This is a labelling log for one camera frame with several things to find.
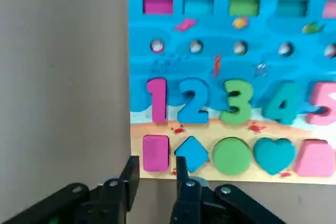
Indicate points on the blue number four piece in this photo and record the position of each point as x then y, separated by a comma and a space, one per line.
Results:
290, 103

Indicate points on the green number three piece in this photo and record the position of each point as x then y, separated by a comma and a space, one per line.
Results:
236, 117

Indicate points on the green hexagon piece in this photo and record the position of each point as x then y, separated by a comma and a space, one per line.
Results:
231, 155

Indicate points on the blue number two piece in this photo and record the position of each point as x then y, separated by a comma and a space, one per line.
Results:
194, 117

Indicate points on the blue circle piece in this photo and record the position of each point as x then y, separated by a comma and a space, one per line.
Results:
194, 151

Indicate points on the teal shield piece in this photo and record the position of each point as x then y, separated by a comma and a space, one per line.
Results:
274, 155

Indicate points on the pink number five piece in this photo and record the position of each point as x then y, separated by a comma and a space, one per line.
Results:
319, 90

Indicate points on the colourful wooden toy board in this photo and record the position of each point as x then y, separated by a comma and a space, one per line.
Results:
210, 61

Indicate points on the pink square piece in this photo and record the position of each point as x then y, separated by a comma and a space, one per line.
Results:
315, 159

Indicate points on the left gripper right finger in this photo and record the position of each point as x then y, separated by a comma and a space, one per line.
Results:
194, 205

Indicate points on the pink block piece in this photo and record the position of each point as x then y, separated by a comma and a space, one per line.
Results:
155, 153
158, 100

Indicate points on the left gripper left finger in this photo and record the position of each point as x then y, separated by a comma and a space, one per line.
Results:
105, 203

